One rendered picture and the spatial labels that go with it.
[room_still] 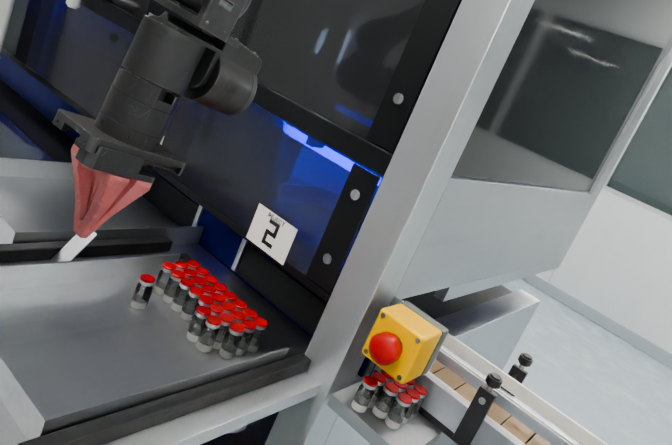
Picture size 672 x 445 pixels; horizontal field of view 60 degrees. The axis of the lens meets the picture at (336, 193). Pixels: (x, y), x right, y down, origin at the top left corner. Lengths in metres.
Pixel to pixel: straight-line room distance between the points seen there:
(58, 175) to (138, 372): 0.56
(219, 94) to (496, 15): 0.35
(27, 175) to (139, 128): 0.68
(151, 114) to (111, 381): 0.33
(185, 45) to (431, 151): 0.35
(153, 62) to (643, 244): 4.98
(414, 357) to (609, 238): 4.65
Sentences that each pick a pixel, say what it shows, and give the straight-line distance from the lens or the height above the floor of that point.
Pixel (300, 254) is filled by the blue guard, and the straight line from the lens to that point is 0.85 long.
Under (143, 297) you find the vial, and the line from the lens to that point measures 0.85.
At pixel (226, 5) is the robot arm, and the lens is 0.52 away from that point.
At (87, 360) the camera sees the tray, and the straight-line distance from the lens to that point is 0.75.
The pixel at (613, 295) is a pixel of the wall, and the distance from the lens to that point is 5.39.
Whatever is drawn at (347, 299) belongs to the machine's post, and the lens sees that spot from 0.81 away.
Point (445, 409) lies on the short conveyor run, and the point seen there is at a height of 0.91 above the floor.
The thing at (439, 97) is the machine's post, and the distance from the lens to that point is 0.74.
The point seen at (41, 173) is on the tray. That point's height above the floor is 0.89.
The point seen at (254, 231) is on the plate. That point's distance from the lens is 0.91.
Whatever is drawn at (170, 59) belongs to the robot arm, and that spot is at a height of 1.25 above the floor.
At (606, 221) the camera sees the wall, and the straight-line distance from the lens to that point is 5.35.
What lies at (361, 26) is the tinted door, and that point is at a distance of 0.84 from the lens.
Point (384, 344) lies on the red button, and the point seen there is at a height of 1.01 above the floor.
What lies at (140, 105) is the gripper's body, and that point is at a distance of 0.52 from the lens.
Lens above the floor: 1.32
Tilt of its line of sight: 14 degrees down
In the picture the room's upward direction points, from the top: 23 degrees clockwise
